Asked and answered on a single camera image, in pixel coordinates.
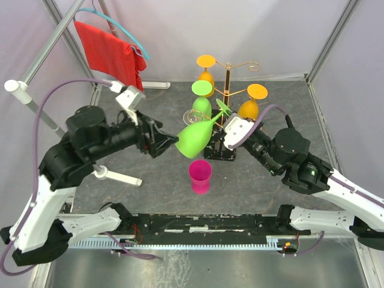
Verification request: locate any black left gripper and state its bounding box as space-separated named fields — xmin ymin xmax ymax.
xmin=89 ymin=106 xmax=181 ymax=160

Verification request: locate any green wine glass front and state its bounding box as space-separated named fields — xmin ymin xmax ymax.
xmin=175 ymin=98 xmax=232 ymax=159

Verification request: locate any green wine glass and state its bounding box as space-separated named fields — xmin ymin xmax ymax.
xmin=175 ymin=98 xmax=232 ymax=159
xmin=191 ymin=80 xmax=212 ymax=118

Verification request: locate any yellow wine glass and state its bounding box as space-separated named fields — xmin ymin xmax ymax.
xmin=238 ymin=84 xmax=268 ymax=121
xmin=197 ymin=55 xmax=216 ymax=98

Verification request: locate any clear champagne glass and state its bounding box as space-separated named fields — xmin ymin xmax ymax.
xmin=182 ymin=109 xmax=205 ymax=125

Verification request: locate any pink wine glass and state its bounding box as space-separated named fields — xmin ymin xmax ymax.
xmin=188 ymin=160 xmax=212 ymax=195

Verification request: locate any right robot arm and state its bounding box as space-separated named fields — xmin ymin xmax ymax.
xmin=242 ymin=127 xmax=383 ymax=251

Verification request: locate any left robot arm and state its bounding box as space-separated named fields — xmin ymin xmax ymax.
xmin=1 ymin=106 xmax=178 ymax=267

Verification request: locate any gold wine glass rack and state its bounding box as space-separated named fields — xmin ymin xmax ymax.
xmin=203 ymin=60 xmax=260 ymax=161

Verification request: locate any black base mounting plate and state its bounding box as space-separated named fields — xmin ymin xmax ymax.
xmin=112 ymin=205 xmax=311 ymax=247

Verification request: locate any red cloth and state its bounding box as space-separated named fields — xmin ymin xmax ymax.
xmin=74 ymin=20 xmax=146 ymax=91

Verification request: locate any teal clothes hanger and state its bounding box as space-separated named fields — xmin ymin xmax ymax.
xmin=76 ymin=8 xmax=150 ymax=60

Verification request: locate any white clothes stand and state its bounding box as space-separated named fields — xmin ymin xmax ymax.
xmin=4 ymin=1 xmax=171 ymax=187

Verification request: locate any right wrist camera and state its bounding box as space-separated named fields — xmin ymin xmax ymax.
xmin=223 ymin=113 xmax=254 ymax=150

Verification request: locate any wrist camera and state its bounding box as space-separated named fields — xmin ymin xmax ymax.
xmin=109 ymin=81 xmax=146 ymax=126
xmin=223 ymin=113 xmax=254 ymax=150

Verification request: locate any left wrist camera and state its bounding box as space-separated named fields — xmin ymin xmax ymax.
xmin=109 ymin=81 xmax=146 ymax=126

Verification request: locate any white slotted cable duct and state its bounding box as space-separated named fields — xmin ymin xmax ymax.
xmin=68 ymin=235 xmax=298 ymax=250

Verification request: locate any aluminium frame post left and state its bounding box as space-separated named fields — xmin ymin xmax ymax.
xmin=42 ymin=1 xmax=94 ymax=78

